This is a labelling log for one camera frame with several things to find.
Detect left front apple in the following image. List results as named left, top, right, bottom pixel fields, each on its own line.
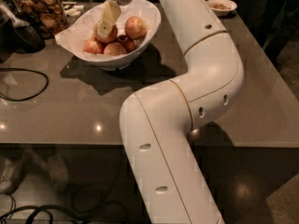
left=83, top=37, right=104, bottom=55

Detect black cables on floor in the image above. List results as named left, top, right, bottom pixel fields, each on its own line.
left=0, top=194, right=129, bottom=224

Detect white items behind bowl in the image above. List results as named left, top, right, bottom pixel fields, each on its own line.
left=64, top=4, right=85, bottom=17

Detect black cable on table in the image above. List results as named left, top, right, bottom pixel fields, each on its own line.
left=0, top=67, right=50, bottom=103

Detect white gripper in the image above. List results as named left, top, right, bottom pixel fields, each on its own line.
left=96, top=0, right=133, bottom=38

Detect black appliance at left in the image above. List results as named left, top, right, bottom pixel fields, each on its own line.
left=0, top=1, right=45, bottom=63

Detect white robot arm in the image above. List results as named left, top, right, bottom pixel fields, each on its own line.
left=120, top=0, right=244, bottom=224

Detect small white dish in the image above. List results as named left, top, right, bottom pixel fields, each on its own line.
left=206, top=0, right=237, bottom=17

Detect white ceramic bowl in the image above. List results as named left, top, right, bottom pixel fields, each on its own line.
left=62, top=0, right=162, bottom=72

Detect middle front apple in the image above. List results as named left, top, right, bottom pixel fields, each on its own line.
left=103, top=42, right=127, bottom=56

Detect white paper liner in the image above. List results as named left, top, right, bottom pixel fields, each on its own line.
left=55, top=4, right=107, bottom=63

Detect small red apple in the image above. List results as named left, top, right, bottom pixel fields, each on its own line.
left=117, top=35, right=135, bottom=53

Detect glass jar of chips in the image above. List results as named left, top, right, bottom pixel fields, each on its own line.
left=13, top=0, right=68, bottom=39

